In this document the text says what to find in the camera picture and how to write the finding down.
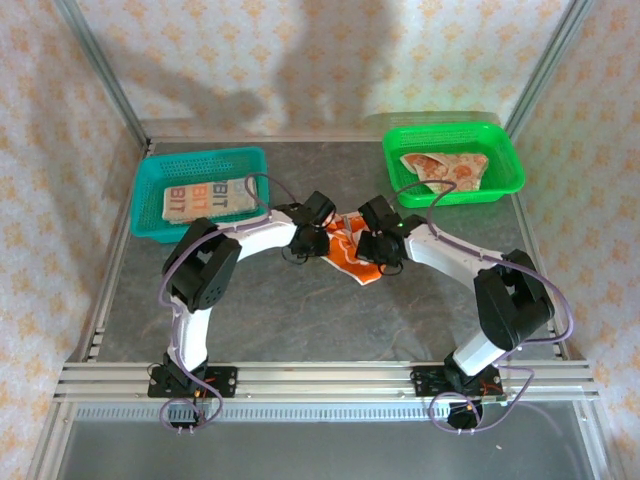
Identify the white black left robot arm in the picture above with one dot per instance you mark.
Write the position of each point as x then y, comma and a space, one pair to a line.
200, 270

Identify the orange and cream flower towel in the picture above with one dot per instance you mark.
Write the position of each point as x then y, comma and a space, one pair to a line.
345, 252

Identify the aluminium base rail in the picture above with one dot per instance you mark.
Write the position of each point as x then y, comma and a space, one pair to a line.
325, 380

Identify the aluminium frame post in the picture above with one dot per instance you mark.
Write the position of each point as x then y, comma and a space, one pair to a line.
548, 60
101, 60

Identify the cream towel orange cartoon figures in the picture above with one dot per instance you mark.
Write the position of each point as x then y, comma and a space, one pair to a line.
460, 172

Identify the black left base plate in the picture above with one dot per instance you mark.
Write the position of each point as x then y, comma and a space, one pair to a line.
225, 382

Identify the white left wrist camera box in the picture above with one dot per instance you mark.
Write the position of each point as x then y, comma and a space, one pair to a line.
328, 217

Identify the green plastic basket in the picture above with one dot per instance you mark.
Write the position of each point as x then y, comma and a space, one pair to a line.
450, 135

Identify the grey metal panel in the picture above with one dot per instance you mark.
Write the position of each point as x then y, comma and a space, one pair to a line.
320, 450

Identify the teal plastic basket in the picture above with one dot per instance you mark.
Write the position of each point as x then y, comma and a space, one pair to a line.
150, 200

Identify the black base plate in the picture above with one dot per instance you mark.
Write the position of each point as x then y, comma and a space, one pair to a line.
425, 382
225, 382

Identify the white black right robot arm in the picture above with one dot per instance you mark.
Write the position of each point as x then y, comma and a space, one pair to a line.
505, 305

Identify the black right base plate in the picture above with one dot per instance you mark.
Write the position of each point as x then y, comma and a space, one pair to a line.
425, 382

